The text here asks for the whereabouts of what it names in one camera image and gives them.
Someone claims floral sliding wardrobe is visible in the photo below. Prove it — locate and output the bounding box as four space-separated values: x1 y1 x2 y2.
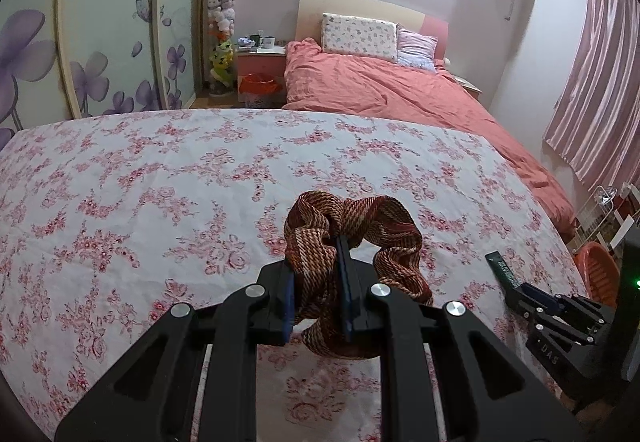
1 0 203 141

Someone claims small red trash bin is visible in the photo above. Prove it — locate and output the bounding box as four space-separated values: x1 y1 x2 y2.
239 73 281 109

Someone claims pink striped pillow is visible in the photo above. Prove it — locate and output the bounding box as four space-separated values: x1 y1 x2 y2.
397 26 438 72

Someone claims pink left nightstand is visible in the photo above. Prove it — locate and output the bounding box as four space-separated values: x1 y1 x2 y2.
234 46 286 97

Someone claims white mug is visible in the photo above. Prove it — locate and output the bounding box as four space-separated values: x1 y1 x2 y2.
262 35 276 50

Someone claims floral white pillow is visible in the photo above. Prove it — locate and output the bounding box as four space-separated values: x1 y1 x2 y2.
321 12 397 62

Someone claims white wire rack shelf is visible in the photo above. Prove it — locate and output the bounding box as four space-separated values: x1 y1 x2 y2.
568 183 639 255

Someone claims cream pink headboard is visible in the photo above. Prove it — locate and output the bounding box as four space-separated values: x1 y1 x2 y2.
294 0 448 60

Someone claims orange plastic laundry basket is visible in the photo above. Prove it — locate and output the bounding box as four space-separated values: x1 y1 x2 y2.
574 241 620 309

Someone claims coral red duvet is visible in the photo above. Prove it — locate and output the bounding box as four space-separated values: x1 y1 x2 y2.
284 38 575 238

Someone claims right nightstand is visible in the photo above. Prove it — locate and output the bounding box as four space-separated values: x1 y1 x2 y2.
454 76 483 99

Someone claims brown woven scrunchie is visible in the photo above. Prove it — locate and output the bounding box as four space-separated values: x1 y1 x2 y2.
283 191 433 360

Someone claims plush toy tower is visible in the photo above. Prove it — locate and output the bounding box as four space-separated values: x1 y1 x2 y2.
207 0 235 96

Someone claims floral white pink tablecloth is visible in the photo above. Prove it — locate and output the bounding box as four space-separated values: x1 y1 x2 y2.
1 110 585 436

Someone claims pink satin curtain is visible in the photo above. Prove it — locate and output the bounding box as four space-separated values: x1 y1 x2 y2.
544 0 639 189

